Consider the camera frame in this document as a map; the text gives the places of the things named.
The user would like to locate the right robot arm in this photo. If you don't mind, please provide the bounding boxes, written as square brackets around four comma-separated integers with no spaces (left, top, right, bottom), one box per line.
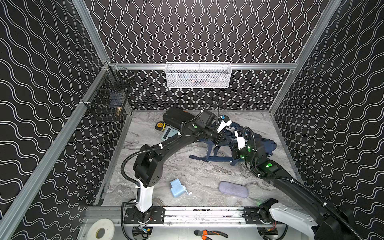
[230,127,362,240]

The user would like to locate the navy blue backpack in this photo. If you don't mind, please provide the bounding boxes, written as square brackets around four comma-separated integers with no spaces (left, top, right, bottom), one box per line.
[189,123,277,166]

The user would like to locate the black wire basket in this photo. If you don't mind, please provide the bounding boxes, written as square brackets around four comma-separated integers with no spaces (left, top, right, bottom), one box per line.
[86,66,137,122]

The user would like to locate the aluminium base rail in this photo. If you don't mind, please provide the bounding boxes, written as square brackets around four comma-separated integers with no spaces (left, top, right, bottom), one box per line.
[83,205,325,227]

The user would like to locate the white tape roll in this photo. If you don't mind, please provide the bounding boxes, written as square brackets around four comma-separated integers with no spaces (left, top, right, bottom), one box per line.
[86,219,115,240]

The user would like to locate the purple glasses case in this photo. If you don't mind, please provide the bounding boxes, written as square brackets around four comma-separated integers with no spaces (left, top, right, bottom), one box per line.
[219,182,249,199]

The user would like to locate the light blue pencil sharpener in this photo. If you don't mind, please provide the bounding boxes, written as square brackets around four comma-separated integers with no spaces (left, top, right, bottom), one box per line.
[170,179,192,198]

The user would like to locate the orange handled pliers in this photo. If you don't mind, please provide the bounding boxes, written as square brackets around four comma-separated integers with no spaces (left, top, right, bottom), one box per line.
[194,230,229,240]

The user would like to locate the yellow black tape measure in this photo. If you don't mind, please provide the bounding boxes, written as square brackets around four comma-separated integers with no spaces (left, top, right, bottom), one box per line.
[155,122,166,132]

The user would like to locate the black zippered case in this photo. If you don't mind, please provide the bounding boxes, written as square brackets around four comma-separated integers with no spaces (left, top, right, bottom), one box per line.
[163,108,195,130]

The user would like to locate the teal calculator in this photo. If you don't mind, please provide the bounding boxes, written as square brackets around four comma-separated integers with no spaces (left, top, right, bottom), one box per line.
[162,126,179,141]

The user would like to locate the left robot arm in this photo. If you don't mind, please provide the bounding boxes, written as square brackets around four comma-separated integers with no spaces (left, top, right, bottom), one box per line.
[121,97,228,215]

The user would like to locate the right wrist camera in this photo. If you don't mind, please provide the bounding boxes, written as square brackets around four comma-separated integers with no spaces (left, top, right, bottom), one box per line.
[235,130,246,150]

